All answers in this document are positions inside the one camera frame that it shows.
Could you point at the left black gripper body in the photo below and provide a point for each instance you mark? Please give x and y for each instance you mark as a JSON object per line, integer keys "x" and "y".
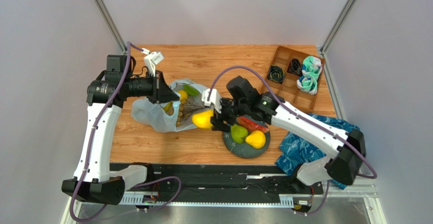
{"x": 152, "y": 88}

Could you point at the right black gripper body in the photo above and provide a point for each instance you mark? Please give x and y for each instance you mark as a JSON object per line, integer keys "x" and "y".
{"x": 228, "y": 110}

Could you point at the yellow fake mango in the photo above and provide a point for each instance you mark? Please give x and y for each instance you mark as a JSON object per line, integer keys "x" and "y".
{"x": 202, "y": 119}

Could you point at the green fake pear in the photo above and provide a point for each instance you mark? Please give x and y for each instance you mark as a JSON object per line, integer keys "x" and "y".
{"x": 238, "y": 133}

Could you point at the light blue plastic bag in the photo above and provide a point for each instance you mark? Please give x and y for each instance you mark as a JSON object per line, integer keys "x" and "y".
{"x": 173, "y": 116}

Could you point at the yellow fake pear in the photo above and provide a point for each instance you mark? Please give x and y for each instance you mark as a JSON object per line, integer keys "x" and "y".
{"x": 256, "y": 139}

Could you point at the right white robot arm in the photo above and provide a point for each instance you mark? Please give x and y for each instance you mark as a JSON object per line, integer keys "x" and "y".
{"x": 344, "y": 151}

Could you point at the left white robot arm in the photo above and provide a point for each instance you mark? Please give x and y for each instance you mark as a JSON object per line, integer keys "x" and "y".
{"x": 92, "y": 181}

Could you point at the yellow fake lemon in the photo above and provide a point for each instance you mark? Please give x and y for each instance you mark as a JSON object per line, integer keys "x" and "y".
{"x": 183, "y": 96}

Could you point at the green fake leaf fruit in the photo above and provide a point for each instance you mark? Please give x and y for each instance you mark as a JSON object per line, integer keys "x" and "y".
{"x": 191, "y": 90}

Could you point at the dark blue ceramic plate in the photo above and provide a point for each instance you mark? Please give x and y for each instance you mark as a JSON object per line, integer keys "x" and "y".
{"x": 244, "y": 150}

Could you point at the dark rolled sock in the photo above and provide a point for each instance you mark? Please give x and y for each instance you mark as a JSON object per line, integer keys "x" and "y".
{"x": 276, "y": 74}

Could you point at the wooden compartment tray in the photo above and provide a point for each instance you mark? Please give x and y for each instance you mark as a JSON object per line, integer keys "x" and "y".
{"x": 288, "y": 90}

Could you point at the blue patterned cloth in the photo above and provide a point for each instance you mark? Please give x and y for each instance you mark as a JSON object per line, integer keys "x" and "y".
{"x": 296, "y": 150}

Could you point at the black rolled sock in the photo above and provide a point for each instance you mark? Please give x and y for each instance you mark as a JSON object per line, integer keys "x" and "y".
{"x": 295, "y": 67}

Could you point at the teal white rolled sock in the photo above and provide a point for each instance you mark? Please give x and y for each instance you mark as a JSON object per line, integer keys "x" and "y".
{"x": 312, "y": 66}

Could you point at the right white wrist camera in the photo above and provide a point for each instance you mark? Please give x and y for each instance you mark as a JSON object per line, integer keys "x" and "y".
{"x": 212, "y": 99}

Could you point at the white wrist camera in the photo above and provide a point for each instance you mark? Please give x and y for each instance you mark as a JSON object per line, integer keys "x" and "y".
{"x": 151, "y": 59}
{"x": 212, "y": 99}

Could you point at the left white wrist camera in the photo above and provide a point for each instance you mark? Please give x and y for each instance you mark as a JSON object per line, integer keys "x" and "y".
{"x": 151, "y": 59}

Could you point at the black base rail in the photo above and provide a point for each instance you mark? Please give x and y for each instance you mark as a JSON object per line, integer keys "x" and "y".
{"x": 226, "y": 184}

